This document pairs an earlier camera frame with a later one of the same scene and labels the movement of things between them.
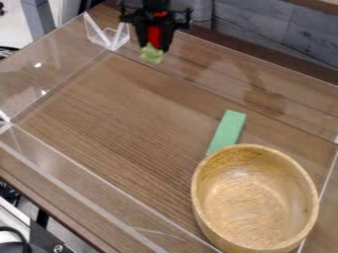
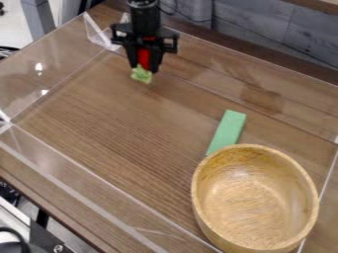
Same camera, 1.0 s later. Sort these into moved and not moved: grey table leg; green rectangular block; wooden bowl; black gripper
Moved: black gripper
Not moved: wooden bowl; grey table leg; green rectangular block
